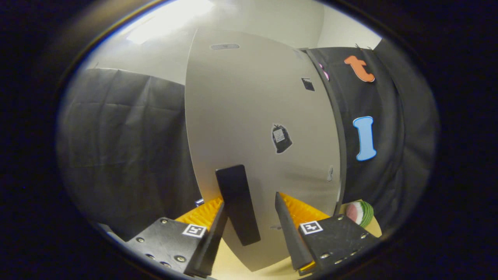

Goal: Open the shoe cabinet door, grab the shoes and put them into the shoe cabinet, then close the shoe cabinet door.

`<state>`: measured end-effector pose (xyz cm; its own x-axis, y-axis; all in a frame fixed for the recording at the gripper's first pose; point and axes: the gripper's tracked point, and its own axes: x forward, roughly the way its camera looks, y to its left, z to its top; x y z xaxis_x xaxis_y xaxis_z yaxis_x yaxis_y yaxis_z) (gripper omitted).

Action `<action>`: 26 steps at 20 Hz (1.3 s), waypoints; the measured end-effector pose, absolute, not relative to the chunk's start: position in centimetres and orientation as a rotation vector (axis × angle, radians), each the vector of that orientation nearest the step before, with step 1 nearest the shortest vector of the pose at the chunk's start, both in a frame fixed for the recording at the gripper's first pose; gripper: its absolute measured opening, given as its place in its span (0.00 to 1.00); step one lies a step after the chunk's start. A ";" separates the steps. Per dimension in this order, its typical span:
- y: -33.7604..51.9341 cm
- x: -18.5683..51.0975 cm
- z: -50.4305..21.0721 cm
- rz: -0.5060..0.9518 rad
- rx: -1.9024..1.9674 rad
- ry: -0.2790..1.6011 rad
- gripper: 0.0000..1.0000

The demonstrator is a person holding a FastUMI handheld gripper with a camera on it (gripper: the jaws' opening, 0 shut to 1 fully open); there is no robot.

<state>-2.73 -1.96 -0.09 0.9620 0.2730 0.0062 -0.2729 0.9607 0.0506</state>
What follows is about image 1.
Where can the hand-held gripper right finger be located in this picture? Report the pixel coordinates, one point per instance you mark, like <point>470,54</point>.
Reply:
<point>290,233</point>

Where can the watermelon slice toy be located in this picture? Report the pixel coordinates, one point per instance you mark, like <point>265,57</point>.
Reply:
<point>360,213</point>

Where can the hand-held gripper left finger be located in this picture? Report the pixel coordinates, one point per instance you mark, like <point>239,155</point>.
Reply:
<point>214,241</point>

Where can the black backdrop cloth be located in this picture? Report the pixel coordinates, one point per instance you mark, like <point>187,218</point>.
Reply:
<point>124,147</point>

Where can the white shoe cabinet door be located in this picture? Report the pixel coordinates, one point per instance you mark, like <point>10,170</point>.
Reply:
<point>253,116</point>

